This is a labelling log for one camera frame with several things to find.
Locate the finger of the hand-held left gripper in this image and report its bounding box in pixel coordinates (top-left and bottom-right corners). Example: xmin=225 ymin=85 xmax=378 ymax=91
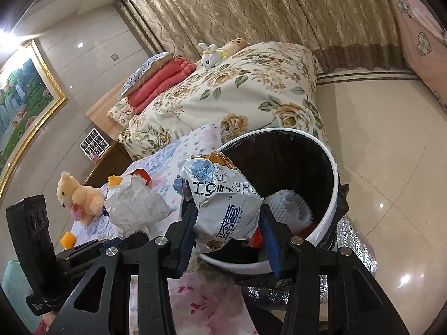
xmin=99 ymin=231 xmax=151 ymax=252
xmin=52 ymin=238 xmax=105 ymax=260

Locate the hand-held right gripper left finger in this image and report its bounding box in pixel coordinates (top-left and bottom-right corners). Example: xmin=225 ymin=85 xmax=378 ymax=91
xmin=47 ymin=200 xmax=199 ymax=335

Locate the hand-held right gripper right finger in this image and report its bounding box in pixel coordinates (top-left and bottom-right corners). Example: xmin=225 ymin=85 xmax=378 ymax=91
xmin=258 ymin=204 xmax=411 ymax=335

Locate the red wrapper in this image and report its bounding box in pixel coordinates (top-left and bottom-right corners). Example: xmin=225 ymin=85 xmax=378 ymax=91
xmin=249 ymin=228 xmax=267 ymax=252

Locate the white paper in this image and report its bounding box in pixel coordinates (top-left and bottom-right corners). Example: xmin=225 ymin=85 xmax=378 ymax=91
xmin=104 ymin=174 xmax=173 ymax=240

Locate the white blue snack bag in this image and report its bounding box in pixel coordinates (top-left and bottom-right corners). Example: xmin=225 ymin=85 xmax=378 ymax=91
xmin=179 ymin=152 xmax=264 ymax=252

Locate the white round trash bin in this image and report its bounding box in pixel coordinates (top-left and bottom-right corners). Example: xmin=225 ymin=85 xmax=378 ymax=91
xmin=180 ymin=128 xmax=350 ymax=276

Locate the beige teddy bear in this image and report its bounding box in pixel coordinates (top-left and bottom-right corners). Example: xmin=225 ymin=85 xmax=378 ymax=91
xmin=57 ymin=171 xmax=106 ymax=224

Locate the teal cloth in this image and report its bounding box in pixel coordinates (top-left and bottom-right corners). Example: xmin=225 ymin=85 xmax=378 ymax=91
xmin=0 ymin=258 xmax=35 ymax=335

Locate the wooden nightstand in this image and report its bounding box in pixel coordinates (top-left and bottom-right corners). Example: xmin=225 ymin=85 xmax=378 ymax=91
xmin=81 ymin=140 xmax=133 ymax=187

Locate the cartoon print pillow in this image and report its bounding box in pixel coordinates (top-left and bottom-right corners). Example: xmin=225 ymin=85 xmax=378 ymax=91
xmin=108 ymin=98 xmax=131 ymax=126

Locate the gold framed landscape painting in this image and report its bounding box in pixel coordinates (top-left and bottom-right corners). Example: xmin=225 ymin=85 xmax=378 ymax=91
xmin=0 ymin=40 xmax=68 ymax=196

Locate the wooden headboard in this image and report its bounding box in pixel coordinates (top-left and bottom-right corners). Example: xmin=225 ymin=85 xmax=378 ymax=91
xmin=85 ymin=77 xmax=128 ymax=137

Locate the folded red blanket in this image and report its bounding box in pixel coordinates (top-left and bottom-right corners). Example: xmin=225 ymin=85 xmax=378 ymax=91
xmin=126 ymin=55 xmax=198 ymax=114

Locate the floral duvet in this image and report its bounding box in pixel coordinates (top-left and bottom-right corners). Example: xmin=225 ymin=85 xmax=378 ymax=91
xmin=120 ymin=42 xmax=331 ymax=157

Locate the blue patterned pillow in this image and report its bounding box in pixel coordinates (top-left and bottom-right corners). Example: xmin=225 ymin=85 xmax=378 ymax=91
xmin=119 ymin=52 xmax=172 ymax=99

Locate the white rabbit plush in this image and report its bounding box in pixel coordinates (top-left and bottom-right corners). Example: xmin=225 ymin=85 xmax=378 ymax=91
xmin=197 ymin=43 xmax=224 ymax=67

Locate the brown bear plush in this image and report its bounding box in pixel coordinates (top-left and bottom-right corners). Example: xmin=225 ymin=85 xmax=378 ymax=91
xmin=218 ymin=34 xmax=251 ymax=58

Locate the beige patterned curtain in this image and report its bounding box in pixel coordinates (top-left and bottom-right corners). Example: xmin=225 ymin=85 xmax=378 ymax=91
xmin=119 ymin=0 xmax=416 ymax=74

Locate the pink heart print cloth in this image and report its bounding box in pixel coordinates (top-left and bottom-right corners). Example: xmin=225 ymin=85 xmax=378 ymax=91
xmin=389 ymin=0 xmax=447 ymax=112

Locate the photo frame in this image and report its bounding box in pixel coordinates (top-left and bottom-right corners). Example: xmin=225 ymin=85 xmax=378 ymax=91
xmin=80 ymin=128 xmax=109 ymax=157

